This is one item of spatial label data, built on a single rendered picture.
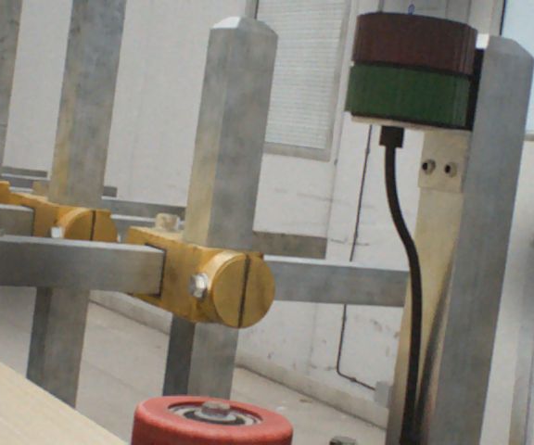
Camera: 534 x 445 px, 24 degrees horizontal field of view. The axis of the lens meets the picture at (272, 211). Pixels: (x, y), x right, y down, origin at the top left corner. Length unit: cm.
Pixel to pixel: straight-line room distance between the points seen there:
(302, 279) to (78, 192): 23
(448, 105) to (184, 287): 30
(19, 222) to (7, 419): 51
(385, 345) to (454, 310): 436
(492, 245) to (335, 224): 467
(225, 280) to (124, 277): 8
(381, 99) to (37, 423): 22
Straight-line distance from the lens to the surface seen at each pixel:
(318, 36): 566
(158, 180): 676
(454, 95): 60
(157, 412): 62
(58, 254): 84
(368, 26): 60
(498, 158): 64
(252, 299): 83
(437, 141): 64
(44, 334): 108
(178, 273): 85
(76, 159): 106
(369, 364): 507
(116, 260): 85
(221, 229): 84
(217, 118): 84
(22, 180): 162
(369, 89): 60
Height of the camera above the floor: 104
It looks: 3 degrees down
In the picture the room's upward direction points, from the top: 8 degrees clockwise
